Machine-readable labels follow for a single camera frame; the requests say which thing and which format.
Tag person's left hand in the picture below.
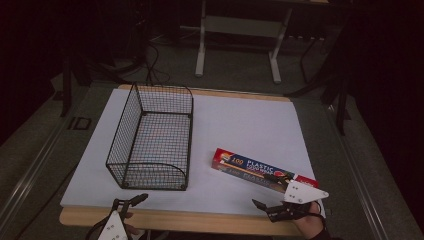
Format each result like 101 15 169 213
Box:
122 212 142 237

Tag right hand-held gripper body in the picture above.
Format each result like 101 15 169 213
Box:
266 179 330 223

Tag black floor cables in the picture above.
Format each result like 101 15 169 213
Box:
84 33 172 86

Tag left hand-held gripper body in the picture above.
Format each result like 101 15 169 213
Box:
97 200 130 240

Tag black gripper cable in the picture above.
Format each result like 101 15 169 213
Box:
313 199 328 230
85 218 109 240

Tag white paper sheet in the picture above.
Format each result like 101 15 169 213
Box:
59 87 326 218

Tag white metal stand frame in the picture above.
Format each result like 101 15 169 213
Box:
194 0 295 85

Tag black metal stand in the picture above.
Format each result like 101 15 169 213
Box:
285 31 353 137

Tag black wire basket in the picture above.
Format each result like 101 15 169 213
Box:
105 81 195 192

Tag person's right hand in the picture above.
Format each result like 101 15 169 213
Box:
292 201 327 240

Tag blue red plastic wrap box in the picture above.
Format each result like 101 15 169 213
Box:
210 147 320 195

